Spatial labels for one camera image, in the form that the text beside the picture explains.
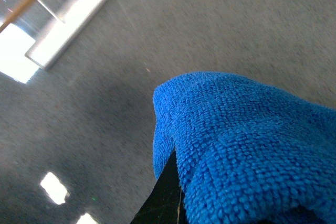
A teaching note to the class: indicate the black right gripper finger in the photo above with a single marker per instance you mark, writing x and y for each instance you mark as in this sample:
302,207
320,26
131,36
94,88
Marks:
165,202

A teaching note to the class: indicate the blue microfiber cloth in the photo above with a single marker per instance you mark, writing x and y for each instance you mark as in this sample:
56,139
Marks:
246,151

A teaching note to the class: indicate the white rack base board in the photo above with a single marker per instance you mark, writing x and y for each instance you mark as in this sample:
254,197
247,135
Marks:
22,55

